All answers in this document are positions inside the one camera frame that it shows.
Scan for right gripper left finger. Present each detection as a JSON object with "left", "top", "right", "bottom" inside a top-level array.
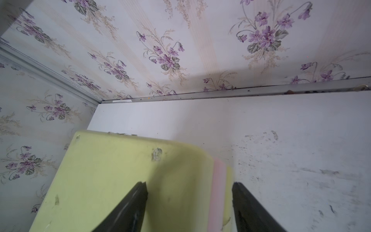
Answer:
[{"left": 93, "top": 182, "right": 148, "bottom": 232}]

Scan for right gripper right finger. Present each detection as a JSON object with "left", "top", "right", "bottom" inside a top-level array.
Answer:
[{"left": 232, "top": 182, "right": 286, "bottom": 232}]

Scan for yellow green drawer cabinet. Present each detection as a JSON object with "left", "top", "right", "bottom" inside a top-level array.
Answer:
[{"left": 31, "top": 130, "right": 233, "bottom": 232}]

